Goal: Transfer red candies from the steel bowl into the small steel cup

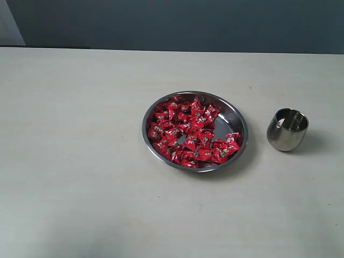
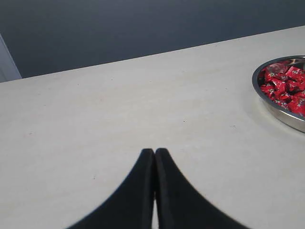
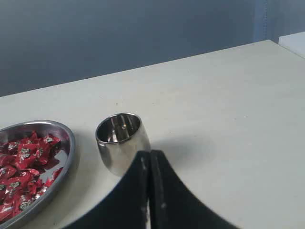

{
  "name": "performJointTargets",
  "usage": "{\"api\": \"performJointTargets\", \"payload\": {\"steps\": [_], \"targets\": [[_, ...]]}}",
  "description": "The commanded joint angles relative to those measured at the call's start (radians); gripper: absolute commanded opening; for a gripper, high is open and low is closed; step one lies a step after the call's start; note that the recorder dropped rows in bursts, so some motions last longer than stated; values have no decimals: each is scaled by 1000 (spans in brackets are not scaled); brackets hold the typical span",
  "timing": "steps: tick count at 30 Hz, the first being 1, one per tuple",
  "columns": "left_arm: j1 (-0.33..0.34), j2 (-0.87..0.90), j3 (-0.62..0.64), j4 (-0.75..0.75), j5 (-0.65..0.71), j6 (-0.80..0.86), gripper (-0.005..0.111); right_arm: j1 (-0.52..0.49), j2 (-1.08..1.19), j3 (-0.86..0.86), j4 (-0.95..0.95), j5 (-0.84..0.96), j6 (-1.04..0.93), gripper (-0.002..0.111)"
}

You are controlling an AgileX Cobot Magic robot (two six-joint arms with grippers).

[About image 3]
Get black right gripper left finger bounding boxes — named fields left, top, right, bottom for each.
left=66, top=151, right=150, bottom=229

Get white table at right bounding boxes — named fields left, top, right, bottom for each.
left=278, top=32, right=305, bottom=58

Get round steel bowl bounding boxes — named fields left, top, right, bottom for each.
left=0, top=120, right=75, bottom=229

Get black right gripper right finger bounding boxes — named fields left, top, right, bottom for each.
left=150, top=150, right=237, bottom=229

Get shiny steel cup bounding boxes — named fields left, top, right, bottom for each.
left=95, top=113, right=151, bottom=176

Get red wrapped candy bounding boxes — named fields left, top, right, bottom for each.
left=15, top=144, right=38, bottom=168
left=38, top=135, right=61, bottom=157

